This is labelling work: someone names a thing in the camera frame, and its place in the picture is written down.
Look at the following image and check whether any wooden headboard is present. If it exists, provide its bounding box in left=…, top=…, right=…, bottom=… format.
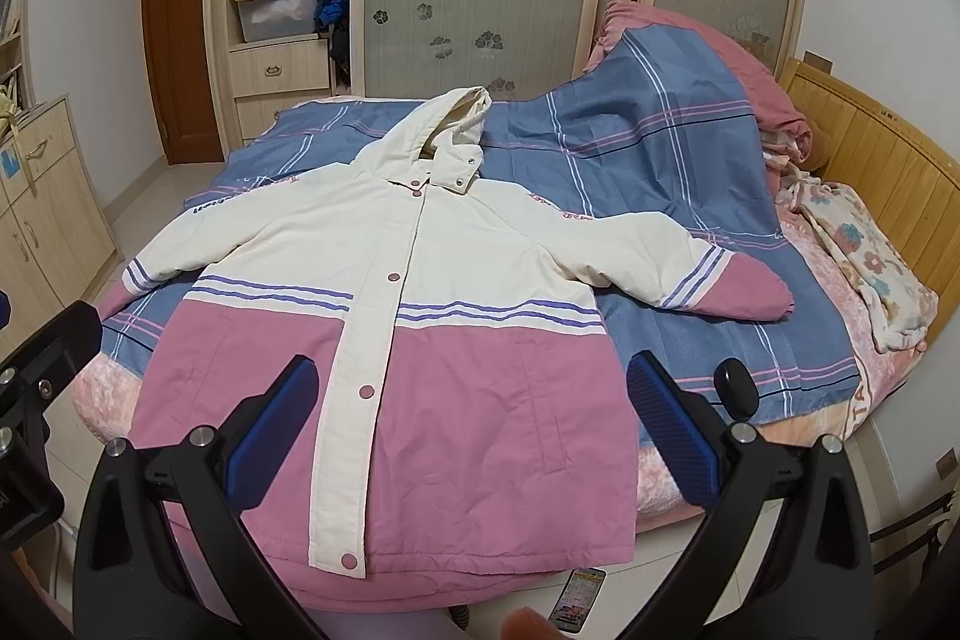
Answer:
left=779, top=58, right=960, bottom=341

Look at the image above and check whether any person's right hand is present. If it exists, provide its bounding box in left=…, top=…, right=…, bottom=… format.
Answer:
left=500, top=608, right=565, bottom=640

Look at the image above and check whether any brown wooden door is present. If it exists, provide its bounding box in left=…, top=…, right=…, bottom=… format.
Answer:
left=142, top=0, right=223, bottom=166

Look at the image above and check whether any pink quilt roll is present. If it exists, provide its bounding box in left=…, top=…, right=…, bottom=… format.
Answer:
left=584, top=0, right=814, bottom=164

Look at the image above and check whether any light wood side cabinet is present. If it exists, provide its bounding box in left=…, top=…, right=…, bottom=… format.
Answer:
left=0, top=96, right=119, bottom=356

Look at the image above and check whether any pink and cream hooded jacket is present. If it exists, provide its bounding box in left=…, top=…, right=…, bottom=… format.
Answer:
left=99, top=88, right=794, bottom=612

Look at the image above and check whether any wardrobe drawer unit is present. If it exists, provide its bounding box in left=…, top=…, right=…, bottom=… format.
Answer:
left=228, top=35, right=334, bottom=143

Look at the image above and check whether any blue plaid duvet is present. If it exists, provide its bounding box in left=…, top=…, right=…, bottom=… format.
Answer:
left=101, top=22, right=861, bottom=426

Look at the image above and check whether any pink floral bed sheet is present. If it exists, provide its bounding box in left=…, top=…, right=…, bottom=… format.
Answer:
left=70, top=211, right=932, bottom=533

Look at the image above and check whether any clear plastic storage box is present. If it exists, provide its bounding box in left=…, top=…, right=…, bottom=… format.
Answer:
left=236, top=0, right=317, bottom=44

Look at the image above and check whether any colourful small packet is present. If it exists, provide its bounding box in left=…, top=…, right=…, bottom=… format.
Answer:
left=548, top=569, right=607, bottom=633

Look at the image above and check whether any floral cream blanket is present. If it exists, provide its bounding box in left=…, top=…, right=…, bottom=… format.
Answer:
left=778, top=164, right=939, bottom=353

